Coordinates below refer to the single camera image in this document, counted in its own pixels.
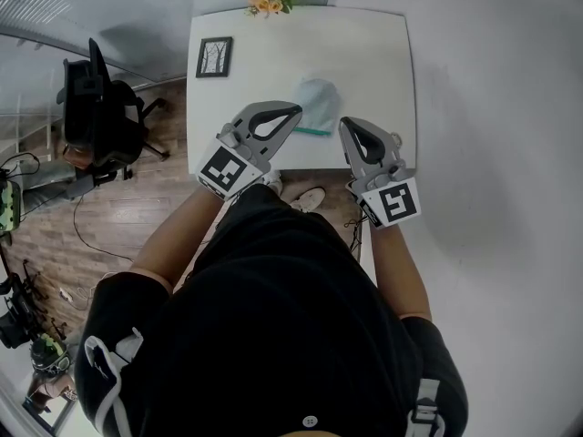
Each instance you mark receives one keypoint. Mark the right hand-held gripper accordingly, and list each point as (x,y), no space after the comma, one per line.
(394,200)

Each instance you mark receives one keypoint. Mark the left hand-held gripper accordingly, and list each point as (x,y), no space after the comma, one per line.
(223,171)

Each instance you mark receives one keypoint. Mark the translucent pouch with green zipper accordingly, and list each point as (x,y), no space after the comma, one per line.
(319,103)

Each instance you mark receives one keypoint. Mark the person's left forearm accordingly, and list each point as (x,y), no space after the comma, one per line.
(175,244)

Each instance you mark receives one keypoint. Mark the person's right forearm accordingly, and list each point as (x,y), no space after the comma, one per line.
(401,271)

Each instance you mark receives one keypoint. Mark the person's white left shoe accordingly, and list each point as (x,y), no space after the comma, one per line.
(273,180)

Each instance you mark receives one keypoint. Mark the person's white shoe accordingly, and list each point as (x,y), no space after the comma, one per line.
(309,198)
(273,180)

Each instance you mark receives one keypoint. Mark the person's white right shoe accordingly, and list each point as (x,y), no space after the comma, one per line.
(309,198)

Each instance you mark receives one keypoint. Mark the black office chair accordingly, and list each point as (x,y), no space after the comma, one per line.
(102,116)

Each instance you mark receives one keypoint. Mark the person's black shirt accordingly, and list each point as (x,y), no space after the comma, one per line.
(282,326)

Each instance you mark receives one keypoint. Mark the white power strip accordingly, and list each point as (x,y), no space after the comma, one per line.
(66,294)

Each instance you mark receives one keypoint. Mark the black tripod equipment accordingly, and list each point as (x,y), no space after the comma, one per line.
(20,307)

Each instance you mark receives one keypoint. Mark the green helmet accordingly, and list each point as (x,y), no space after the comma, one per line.
(50,353)

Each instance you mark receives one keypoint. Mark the black picture frame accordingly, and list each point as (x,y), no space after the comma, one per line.
(214,57)

